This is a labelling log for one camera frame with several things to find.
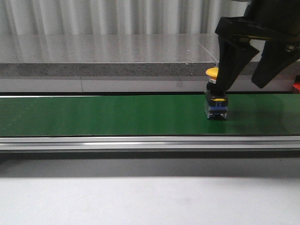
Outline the grey speckled stone slab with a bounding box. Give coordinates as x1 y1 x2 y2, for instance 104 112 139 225
0 34 215 77

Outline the aluminium conveyor side rail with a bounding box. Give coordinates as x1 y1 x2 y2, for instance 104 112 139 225
0 135 300 153

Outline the yellow mushroom push button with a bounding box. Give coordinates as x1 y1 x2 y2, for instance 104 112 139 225
205 67 228 120

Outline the white pleated curtain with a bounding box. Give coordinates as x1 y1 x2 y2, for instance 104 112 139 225
0 0 248 35

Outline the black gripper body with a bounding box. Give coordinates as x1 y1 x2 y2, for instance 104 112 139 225
215 0 300 43

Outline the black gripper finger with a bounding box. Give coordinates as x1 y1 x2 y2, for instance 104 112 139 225
252 41 300 89
215 35 259 95

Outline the white panel under slabs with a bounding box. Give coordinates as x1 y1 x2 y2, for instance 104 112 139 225
0 75 295 93

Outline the red plastic tray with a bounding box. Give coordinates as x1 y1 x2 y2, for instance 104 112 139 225
292 82 300 94

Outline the green conveyor belt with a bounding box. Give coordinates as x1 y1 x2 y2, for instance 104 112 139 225
0 94 300 136

